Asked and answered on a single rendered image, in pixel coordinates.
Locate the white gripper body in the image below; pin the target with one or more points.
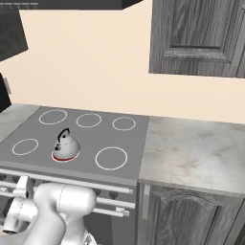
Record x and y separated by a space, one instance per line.
21 186

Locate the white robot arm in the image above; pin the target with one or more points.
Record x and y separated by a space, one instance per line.
60 207

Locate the black stove knob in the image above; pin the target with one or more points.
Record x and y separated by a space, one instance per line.
2 177
14 178
113 195
97 192
32 182

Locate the grey stove with hob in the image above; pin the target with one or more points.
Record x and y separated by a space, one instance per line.
95 140

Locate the black appliance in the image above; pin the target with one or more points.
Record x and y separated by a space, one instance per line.
4 95

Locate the grey wood base cupboard door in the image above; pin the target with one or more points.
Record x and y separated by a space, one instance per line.
182 220
237 229

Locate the dark range hood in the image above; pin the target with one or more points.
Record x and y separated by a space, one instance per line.
73 4

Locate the long silver stove rail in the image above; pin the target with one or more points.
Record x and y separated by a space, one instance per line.
79 182

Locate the dark wall cupboard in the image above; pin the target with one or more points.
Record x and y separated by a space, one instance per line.
11 32

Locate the grey wood wall cupboard door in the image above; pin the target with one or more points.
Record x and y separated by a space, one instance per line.
191 35

